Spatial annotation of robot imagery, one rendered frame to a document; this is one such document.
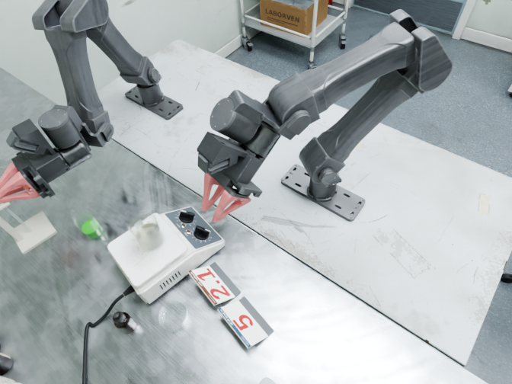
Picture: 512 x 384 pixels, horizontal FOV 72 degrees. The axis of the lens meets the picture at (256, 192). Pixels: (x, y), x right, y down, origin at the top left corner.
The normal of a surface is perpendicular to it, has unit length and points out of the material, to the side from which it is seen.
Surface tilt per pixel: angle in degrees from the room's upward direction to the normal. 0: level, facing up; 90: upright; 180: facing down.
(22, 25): 90
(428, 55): 90
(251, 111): 91
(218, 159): 90
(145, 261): 0
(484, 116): 0
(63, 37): 71
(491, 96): 0
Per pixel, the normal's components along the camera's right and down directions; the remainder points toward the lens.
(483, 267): -0.05, -0.60
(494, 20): -0.61, 0.66
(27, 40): 0.79, 0.47
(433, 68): 0.34, 0.74
